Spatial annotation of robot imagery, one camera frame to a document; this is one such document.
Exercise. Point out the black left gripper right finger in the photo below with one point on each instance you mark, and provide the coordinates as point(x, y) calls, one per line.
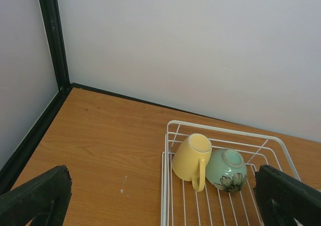
point(284, 200)

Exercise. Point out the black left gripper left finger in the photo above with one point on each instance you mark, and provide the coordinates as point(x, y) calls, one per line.
point(43, 200)

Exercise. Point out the pale green ceramic bowl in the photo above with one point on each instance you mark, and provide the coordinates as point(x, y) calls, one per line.
point(226, 170)

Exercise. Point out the white wire dish rack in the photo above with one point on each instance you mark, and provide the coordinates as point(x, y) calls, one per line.
point(230, 200)

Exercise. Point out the yellow ceramic mug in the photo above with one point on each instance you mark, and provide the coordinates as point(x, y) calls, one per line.
point(191, 158)

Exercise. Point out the black aluminium frame rail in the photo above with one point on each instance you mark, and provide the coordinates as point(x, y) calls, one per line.
point(17, 162)

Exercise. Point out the black left corner post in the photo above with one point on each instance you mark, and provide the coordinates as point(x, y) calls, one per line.
point(52, 23)

